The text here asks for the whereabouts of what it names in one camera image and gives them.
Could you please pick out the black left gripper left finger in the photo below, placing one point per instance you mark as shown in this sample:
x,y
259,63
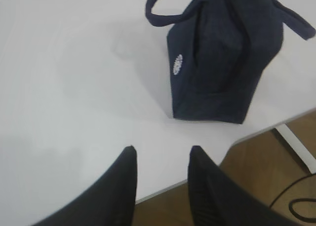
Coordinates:
x,y
110,201

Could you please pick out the navy blue lunch bag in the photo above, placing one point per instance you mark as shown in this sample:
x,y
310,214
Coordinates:
x,y
218,50

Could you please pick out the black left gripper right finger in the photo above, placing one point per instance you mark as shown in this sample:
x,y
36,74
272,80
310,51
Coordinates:
x,y
215,200

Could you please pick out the white table leg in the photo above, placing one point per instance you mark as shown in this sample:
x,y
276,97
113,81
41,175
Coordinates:
x,y
297,146

